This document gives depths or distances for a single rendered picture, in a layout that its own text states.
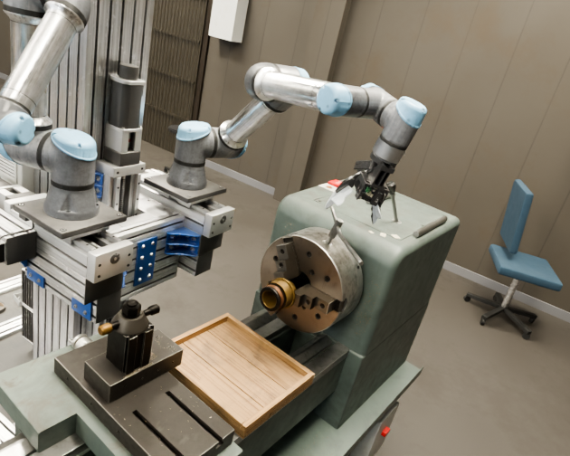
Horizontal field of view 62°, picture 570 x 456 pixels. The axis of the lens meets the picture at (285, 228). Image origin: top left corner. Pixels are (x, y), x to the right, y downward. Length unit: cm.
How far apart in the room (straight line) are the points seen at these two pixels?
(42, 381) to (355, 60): 410
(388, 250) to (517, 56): 317
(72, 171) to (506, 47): 370
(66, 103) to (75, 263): 53
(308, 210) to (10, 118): 91
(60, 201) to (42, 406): 55
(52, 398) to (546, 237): 403
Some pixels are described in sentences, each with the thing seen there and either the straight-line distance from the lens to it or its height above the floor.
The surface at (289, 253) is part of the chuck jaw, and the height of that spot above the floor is 118.
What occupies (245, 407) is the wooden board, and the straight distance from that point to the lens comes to 131.
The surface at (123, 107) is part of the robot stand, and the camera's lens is 162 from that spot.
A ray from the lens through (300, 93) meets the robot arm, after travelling 125.
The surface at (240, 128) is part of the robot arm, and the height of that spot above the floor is 143.
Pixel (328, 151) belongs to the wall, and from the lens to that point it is 495.
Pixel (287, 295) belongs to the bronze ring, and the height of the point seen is 110.
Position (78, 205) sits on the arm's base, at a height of 121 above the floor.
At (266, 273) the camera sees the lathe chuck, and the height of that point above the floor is 105.
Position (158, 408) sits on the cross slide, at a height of 97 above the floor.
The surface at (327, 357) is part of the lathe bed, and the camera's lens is 158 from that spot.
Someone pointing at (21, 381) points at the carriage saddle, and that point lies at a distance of 130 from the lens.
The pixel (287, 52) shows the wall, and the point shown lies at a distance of 516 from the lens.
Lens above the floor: 181
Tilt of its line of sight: 23 degrees down
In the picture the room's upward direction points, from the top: 14 degrees clockwise
